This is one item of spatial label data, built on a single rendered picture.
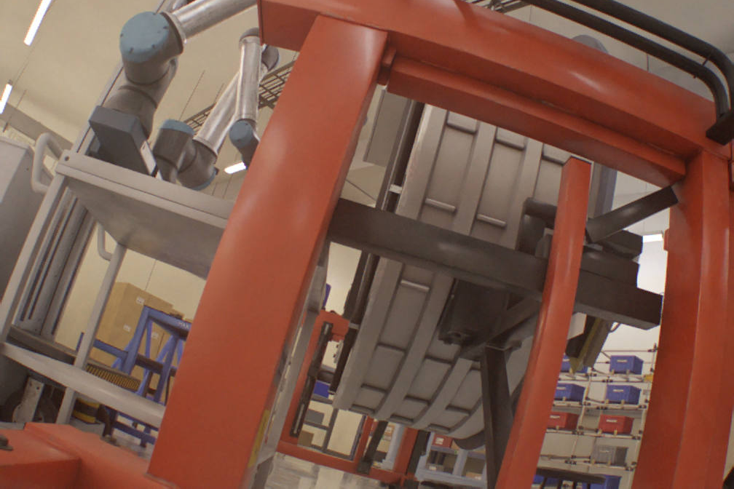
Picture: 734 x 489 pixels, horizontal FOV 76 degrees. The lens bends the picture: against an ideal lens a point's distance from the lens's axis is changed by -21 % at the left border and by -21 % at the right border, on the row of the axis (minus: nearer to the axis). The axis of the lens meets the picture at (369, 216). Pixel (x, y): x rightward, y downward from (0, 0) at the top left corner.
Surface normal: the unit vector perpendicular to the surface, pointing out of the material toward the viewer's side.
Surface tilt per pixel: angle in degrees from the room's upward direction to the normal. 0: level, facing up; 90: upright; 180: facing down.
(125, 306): 90
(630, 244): 90
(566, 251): 90
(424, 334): 136
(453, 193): 109
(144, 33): 94
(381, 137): 145
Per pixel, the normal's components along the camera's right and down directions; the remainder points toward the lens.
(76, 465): 0.96, 0.29
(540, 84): -0.27, 0.89
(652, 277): -0.68, -0.45
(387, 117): -0.17, 0.52
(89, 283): 0.68, -0.10
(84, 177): 0.10, -0.36
